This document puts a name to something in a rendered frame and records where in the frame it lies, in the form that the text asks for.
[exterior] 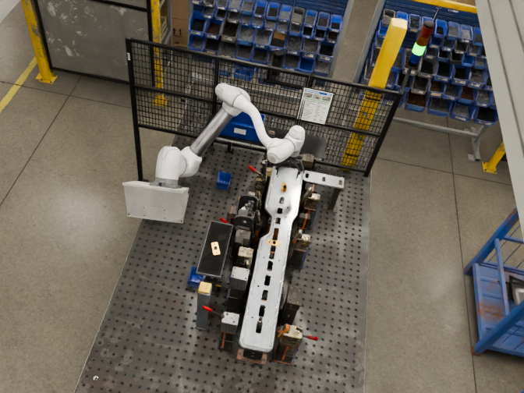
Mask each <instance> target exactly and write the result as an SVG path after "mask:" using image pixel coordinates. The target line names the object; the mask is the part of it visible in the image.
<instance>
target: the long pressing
mask: <svg viewBox="0 0 524 393"><path fill-rule="evenodd" d="M275 169H276V166H273V168H272V172H271V179H270V183H269V187H268V191H267V198H266V202H265V206H264V209H265V211H266V212H267V213H268V214H269V215H270V216H271V226H270V230H269V233H268V234H266V235H265V236H263V237H261V238H260V241H259V245H258V249H257V256H256V260H255V264H254V269H253V276H252V280H251V284H250V291H249V295H248V300H247V303H246V310H245V314H244V318H243V325H242V330H241V334H240V338H239V344H240V345H241V346H242V347H243V348H245V349H252V350H256V351H259V352H270V351H271V350H272V349H273V345H274V336H275V331H276V325H277V320H278V311H279V305H280V300H281V291H282V286H283V280H284V275H285V265H286V261H287V255H288V250H289V240H290V235H291V230H292V222H293V221H294V220H295V218H296V217H297V215H298V210H299V200H300V195H301V189H302V184H303V172H301V173H300V175H298V178H296V176H297V172H298V169H295V168H289V167H285V166H279V168H278V174H277V175H276V173H277V170H275ZM295 180H296V181H295ZM283 182H286V183H287V184H288V185H287V190H286V192H285V191H283V190H281V187H282V183H283ZM281 197H284V198H285V201H284V203H283V204H280V203H279V200H280V198H281ZM287 207H288V208H287ZM278 208H282V213H281V214H278ZM285 217H287V218H285ZM276 218H280V219H281V221H280V225H276V224H275V222H276ZM275 228H278V229H279V231H278V239H277V241H280V242H281V246H276V248H275V253H274V259H273V260H272V259H270V258H269V256H270V251H271V246H273V245H269V244H267V241H268V240H269V239H273V234H274V229H275ZM278 260H279V261H278ZM268 261H272V262H273V266H272V271H268V270H267V265H268ZM266 275H270V276H271V279H270V284H269V286H267V285H265V284H264V282H265V277H266ZM258 286H259V287H258ZM264 290H267V291H268V294H267V301H263V300H262V294H263V291H264ZM260 306H265V311H264V316H263V320H262V321H259V311H260ZM258 321H259V322H262V323H263V324H262V328H261V333H260V334H257V333H256V328H257V322H258Z"/></svg>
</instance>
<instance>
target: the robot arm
mask: <svg viewBox="0 0 524 393"><path fill-rule="evenodd" d="M215 93H216V95H217V96H218V98H219V99H221V100H222V101H223V103H222V108H221V109H220V110H219V112H218V113H217V114H216V116H215V117H213V119H212V120H211V121H210V122H209V124H208V125H207V126H206V128H205V129H204V130H203V132H202V133H201V134H200V135H199V136H198V137H197V138H196V140H195V141H194V142H193V144H192V145H191V146H190V147H185V148H184V149H183V150H181V151H180V150H179V149H178V148H177V147H167V146H166V147H163V148H162V149H161V150H160V152H159V154H158V159H157V164H156V172H155V180H154V182H152V183H149V186H159V187H164V188H170V189H181V188H182V187H181V186H179V185H178V179H179V177H190V176H192V175H194V174H196V173H197V171H198V169H199V167H200V163H201V161H202V156H201V155H202V154H203V153H204V151H205V150H206V149H207V148H208V147H209V146H210V145H211V143H212V142H213V141H214V139H215V138H216V137H217V136H218V134H219V133H220V132H221V131H222V130H223V129H224V128H225V126H226V125H227V124H228V123H229V121H230V120H231V119H232V117H233V116H234V117H235V116H237V115H238V114H240V113H241V112H245V113H246V114H248V115H249V116H250V117H251V119H252V121H253V124H254V127H255V130H256V132H257V135H258V138H259V140H260V142H261V143H262V144H263V145H264V146H265V147H266V148H267V159H268V160H269V162H271V163H273V164H274V166H276V169H275V170H277V173H276V175H277V174H278V168H279V166H280V165H283V164H285V163H288V164H294V165H295V166H296V168H297V169H298V172H297V176H296V178H298V175H300V173H301V172H304V167H303V163H302V159H301V158H300V159H297V157H298V155H299V152H300V150H301V147H302V145H303V142H304V139H305V130H304V128H303V127H301V126H293V127H292V128H291V129H290V130H289V132H288V134H287V135H286V136H285V138H284V139H278V138H274V139H271V138H270V137H269V136H268V135H267V134H266V132H265V129H264V124H263V122H262V118H261V116H260V113H259V112H258V110H257V109H256V108H255V107H254V106H253V105H252V104H251V103H250V96H249V95H248V93H247V92H245V91H244V90H243V89H241V88H238V87H234V86H230V85H228V84H226V83H219V84H218V85H217V86H216V88H215ZM297 161H298V162H299V165H300V166H299V165H298V164H297Z"/></svg>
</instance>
